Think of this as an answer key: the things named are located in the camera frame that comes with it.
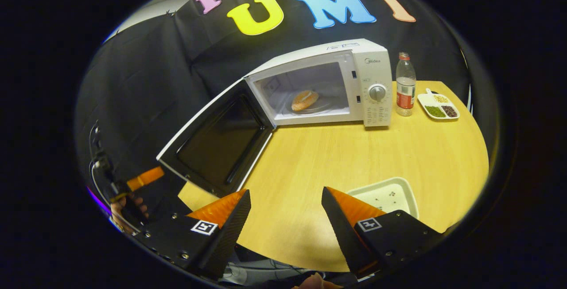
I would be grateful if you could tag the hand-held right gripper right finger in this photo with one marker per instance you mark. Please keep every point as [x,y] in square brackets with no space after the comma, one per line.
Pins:
[343,236]

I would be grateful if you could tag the white divided bean dish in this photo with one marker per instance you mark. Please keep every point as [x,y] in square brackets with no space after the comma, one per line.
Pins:
[436,105]

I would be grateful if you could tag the black backdrop cloth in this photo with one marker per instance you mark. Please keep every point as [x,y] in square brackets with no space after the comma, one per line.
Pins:
[141,80]

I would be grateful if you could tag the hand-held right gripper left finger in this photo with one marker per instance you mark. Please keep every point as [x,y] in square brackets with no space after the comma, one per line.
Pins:
[223,236]

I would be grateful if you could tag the round orange bun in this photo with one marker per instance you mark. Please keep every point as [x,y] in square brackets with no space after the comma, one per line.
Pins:
[304,100]

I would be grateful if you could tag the white microwave oven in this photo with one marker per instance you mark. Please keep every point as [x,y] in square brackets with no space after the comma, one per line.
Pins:
[376,69]

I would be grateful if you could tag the pale square plate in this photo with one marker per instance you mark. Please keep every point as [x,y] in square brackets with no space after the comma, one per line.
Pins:
[390,191]

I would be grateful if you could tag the red label plastic bottle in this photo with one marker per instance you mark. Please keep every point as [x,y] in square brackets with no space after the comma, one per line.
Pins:
[405,94]

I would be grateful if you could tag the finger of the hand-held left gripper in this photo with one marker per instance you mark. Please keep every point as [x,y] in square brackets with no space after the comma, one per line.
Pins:
[146,178]

